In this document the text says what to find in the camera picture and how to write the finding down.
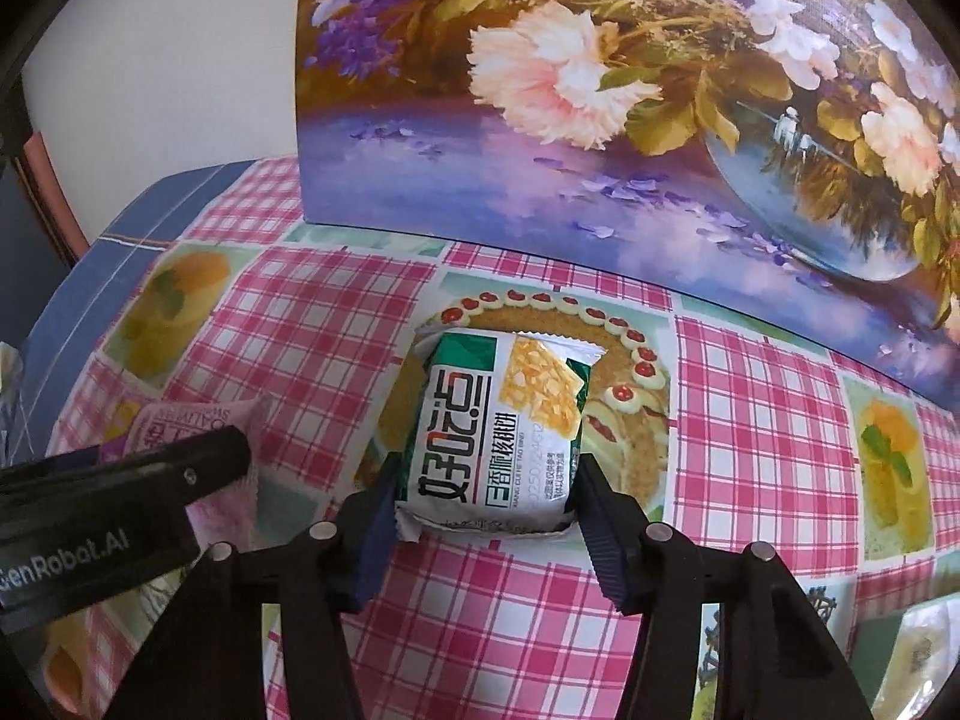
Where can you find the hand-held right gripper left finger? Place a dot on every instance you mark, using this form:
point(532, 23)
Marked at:
point(371, 540)

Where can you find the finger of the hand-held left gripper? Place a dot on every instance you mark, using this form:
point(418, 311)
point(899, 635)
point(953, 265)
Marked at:
point(210, 461)

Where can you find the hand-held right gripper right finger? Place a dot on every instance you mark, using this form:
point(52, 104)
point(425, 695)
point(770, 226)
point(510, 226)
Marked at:
point(604, 532)

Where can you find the pink snack packet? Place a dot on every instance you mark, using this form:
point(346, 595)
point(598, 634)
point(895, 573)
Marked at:
point(172, 416)

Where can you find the green and white snack packet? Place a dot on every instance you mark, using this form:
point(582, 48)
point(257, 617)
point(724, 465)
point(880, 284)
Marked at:
point(487, 427)

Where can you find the flower painting canvas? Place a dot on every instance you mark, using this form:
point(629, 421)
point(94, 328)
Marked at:
point(600, 90)

